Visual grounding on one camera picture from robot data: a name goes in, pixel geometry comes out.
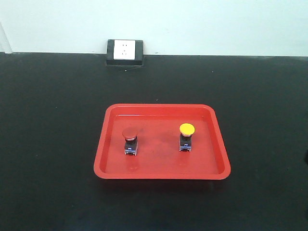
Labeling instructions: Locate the yellow mushroom push button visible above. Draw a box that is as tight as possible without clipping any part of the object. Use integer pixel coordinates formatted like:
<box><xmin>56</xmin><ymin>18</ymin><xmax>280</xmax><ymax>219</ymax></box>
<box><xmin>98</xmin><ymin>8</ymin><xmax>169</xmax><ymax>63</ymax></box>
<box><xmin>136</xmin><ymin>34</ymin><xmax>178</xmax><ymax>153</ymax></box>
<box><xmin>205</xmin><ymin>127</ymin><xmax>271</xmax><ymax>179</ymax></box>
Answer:
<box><xmin>179</xmin><ymin>123</ymin><xmax>195</xmax><ymax>152</ymax></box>

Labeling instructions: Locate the red mushroom push button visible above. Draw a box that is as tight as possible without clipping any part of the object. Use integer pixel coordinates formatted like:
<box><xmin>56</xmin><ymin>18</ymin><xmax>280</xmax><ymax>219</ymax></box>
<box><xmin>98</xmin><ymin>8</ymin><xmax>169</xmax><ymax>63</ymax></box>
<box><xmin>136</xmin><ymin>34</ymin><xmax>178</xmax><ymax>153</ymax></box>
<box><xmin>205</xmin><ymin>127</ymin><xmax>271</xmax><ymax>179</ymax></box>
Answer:
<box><xmin>122</xmin><ymin>127</ymin><xmax>139</xmax><ymax>156</ymax></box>

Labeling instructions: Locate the black white power socket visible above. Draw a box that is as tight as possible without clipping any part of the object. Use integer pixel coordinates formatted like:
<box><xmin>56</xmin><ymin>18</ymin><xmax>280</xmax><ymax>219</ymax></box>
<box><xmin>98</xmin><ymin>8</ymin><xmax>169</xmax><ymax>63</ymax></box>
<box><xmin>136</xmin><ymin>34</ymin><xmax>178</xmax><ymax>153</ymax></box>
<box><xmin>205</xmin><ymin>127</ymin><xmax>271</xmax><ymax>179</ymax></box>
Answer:
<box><xmin>106</xmin><ymin>39</ymin><xmax>144</xmax><ymax>66</ymax></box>

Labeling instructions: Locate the red plastic tray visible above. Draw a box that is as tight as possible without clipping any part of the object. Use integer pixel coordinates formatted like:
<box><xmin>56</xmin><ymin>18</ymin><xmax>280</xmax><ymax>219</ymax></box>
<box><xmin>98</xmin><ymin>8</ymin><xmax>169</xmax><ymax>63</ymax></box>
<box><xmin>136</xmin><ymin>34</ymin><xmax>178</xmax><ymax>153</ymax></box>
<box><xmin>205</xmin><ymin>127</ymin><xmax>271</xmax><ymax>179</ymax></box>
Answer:
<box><xmin>93</xmin><ymin>103</ymin><xmax>231</xmax><ymax>180</ymax></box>

